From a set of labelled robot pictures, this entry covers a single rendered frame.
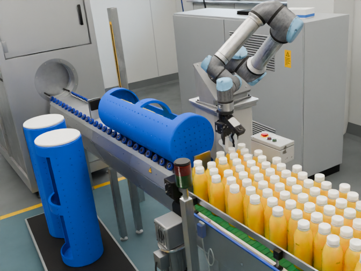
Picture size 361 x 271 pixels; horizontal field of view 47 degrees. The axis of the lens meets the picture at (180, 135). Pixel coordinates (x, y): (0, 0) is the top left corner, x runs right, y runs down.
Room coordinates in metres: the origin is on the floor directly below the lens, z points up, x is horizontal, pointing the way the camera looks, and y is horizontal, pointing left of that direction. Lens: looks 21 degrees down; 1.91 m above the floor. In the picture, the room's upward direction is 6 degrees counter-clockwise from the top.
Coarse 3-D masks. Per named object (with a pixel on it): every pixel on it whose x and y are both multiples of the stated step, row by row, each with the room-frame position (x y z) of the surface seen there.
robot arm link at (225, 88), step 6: (222, 78) 1.91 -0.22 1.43; (228, 78) 1.90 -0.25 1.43; (216, 84) 1.89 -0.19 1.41; (222, 84) 1.86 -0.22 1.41; (228, 84) 1.86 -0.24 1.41; (234, 84) 1.92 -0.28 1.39; (216, 90) 1.90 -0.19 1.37; (222, 90) 1.86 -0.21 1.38; (228, 90) 1.86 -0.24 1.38; (234, 90) 1.90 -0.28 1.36; (222, 96) 1.86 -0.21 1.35; (228, 96) 1.86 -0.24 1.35; (222, 102) 1.86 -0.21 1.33; (228, 102) 1.86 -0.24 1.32
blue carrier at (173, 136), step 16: (112, 96) 2.58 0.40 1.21; (128, 96) 2.76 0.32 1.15; (112, 112) 2.46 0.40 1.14; (128, 112) 2.32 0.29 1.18; (144, 112) 2.21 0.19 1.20; (160, 112) 2.50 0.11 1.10; (112, 128) 2.52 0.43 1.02; (128, 128) 2.27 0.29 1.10; (144, 128) 2.13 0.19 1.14; (160, 128) 2.01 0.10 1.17; (176, 128) 1.93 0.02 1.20; (192, 128) 1.98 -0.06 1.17; (208, 128) 2.04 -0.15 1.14; (144, 144) 2.15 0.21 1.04; (160, 144) 1.98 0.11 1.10; (176, 144) 1.92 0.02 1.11; (192, 144) 1.98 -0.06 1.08; (208, 144) 2.03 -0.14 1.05; (192, 160) 1.97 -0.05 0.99
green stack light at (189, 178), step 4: (176, 176) 1.39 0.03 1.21; (180, 176) 1.38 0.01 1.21; (184, 176) 1.38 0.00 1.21; (188, 176) 1.38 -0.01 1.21; (176, 180) 1.39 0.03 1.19; (180, 180) 1.38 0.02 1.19; (184, 180) 1.38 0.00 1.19; (188, 180) 1.38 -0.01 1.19; (176, 184) 1.40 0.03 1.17; (180, 184) 1.38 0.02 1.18; (184, 184) 1.38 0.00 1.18; (188, 184) 1.38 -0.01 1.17
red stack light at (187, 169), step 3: (174, 165) 1.40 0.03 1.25; (189, 165) 1.39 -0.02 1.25; (174, 168) 1.40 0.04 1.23; (177, 168) 1.38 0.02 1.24; (180, 168) 1.38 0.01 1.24; (183, 168) 1.38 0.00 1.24; (186, 168) 1.38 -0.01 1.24; (189, 168) 1.39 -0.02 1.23; (177, 171) 1.38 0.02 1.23; (180, 171) 1.38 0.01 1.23; (183, 171) 1.38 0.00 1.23; (186, 171) 1.38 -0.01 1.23; (189, 171) 1.39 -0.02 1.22; (177, 174) 1.38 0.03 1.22; (180, 174) 1.38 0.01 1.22; (183, 174) 1.38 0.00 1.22; (186, 174) 1.38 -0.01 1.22; (189, 174) 1.38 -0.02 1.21
